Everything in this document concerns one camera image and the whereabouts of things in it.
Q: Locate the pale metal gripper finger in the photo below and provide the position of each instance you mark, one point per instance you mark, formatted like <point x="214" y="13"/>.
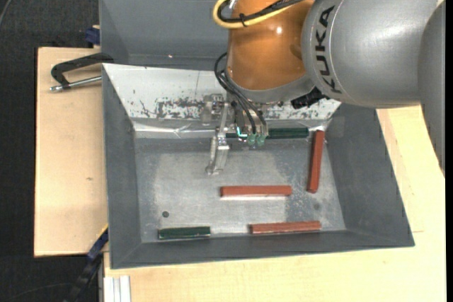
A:
<point x="211" y="159"/>
<point x="222" y="152"/>

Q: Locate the grey metal bin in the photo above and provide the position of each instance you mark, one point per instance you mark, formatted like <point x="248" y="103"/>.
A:
<point x="198" y="187"/>

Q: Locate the dark green flat block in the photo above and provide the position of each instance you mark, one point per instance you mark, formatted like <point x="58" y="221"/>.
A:
<point x="288" y="133"/>
<point x="184" y="232"/>

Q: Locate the pale wood flat board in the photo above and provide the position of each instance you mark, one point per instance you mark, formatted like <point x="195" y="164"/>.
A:
<point x="67" y="159"/>

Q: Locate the black cylinder on white bracket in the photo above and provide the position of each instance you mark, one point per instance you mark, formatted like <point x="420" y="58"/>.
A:
<point x="306" y="99"/>

